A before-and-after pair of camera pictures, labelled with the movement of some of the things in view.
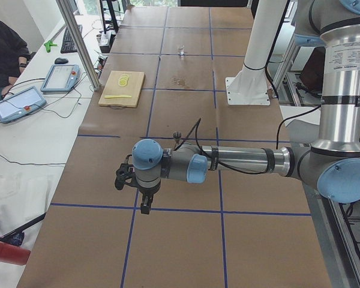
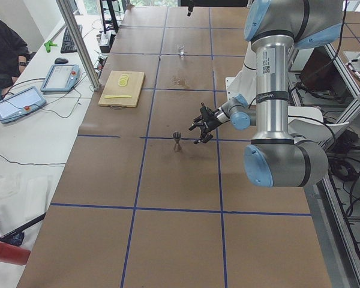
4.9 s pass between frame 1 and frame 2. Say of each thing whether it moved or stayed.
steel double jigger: stayed
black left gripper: moved
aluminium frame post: stayed
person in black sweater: stayed
